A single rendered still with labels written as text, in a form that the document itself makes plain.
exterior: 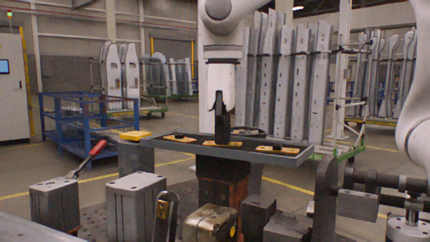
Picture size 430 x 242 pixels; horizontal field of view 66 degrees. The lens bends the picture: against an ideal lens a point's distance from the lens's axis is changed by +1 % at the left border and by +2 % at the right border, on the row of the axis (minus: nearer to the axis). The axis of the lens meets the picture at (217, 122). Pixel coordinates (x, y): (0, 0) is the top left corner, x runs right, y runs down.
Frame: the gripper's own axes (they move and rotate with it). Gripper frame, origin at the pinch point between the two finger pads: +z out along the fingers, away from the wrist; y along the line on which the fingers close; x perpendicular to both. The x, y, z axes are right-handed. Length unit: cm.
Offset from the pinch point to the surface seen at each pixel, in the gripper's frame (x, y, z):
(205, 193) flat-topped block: -3.8, 1.4, 13.4
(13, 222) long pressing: -43.5, 11.6, 18.3
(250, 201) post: 7.4, 16.0, 8.7
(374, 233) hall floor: 95, -205, 119
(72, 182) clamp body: -35.7, 1.7, 12.5
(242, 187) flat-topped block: 4.4, 0.4, 11.9
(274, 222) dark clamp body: 11.3, 19.1, 10.7
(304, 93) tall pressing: 53, -419, 16
